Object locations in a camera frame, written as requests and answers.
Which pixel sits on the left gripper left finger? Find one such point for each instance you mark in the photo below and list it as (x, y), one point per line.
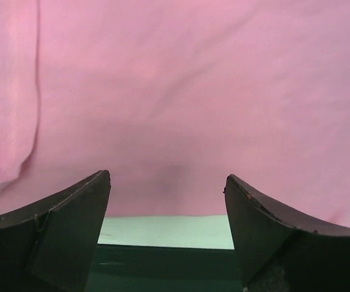
(49, 245)

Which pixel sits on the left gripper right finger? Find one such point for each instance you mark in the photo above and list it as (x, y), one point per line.
(279, 248)

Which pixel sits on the pink t shirt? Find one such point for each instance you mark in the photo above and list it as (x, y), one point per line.
(173, 96)

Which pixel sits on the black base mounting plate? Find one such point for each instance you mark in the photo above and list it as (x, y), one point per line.
(163, 269)

